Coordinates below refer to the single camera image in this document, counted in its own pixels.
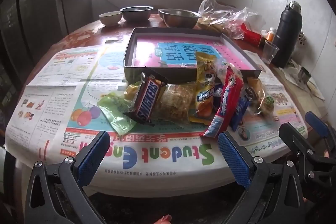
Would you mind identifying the brown chocolate bar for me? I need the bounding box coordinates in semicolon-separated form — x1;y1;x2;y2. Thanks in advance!
123;69;170;127

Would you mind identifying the small white ceramic bowl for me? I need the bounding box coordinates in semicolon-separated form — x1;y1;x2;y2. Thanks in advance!
99;11;122;26

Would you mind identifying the black thermos bottle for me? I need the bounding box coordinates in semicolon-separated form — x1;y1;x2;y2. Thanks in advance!
272;1;302;68

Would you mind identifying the clear plastic bag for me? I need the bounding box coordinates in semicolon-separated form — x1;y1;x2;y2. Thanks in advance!
197;0;265;39

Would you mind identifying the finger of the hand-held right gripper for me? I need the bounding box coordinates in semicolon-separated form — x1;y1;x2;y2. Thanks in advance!
279;123;336;169
305;111;336;151

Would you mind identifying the long red wafer packet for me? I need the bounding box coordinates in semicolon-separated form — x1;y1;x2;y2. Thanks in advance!
200;63;244;138

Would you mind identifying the brown cake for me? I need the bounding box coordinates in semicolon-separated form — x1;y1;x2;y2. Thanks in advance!
244;86;259;102

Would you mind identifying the beige printed paper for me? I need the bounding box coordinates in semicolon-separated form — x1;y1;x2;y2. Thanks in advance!
273;59;326;101

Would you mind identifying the green pastry packet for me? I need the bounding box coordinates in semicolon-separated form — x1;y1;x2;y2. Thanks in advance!
97;84;139;135

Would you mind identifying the pink workbook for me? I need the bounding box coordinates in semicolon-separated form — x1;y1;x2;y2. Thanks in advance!
133;35;256;71

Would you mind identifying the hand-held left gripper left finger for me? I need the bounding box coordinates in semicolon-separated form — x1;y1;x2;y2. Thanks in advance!
25;130;111;224

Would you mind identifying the large steel bowl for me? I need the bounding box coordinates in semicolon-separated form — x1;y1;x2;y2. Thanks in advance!
158;9;200;29

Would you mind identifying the printed newspaper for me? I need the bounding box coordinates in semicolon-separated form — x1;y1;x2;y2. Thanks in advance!
4;40;309;191

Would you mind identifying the clear plastic cup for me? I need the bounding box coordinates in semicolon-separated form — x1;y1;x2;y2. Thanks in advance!
261;40;280;64

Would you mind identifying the small metal cup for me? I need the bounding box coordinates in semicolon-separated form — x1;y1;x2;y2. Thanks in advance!
298;67;311;83

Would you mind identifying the crumbly cake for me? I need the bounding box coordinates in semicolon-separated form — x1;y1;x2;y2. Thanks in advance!
157;84;197;125

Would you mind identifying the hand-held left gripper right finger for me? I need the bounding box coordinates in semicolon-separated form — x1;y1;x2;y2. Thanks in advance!
217;132;306;224

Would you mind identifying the person's left hand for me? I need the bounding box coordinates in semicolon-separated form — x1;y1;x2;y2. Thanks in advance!
154;214;172;224

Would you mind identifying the blue cookie packet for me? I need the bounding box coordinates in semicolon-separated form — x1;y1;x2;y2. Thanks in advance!
214;85;250;131

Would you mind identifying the flatbread stack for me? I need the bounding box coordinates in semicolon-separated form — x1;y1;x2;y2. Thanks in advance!
198;15;237;33

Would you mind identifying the round cookie packet green label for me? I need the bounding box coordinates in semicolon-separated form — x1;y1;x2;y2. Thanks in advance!
256;94;275;117

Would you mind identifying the orange pill bottle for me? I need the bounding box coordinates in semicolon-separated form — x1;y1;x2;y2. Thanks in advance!
265;27;276;43

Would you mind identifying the red tissue box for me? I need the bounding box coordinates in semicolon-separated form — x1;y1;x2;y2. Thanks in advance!
240;22;265;48

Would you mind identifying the dark grey refrigerator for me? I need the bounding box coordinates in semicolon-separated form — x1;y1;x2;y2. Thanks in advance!
0;0;69;109

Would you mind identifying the grey cardboard box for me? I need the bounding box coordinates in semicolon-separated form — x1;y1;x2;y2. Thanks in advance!
123;27;263;84

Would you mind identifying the yellow cartoon snack packet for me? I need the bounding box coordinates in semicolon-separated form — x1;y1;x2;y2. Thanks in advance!
189;52;223;125

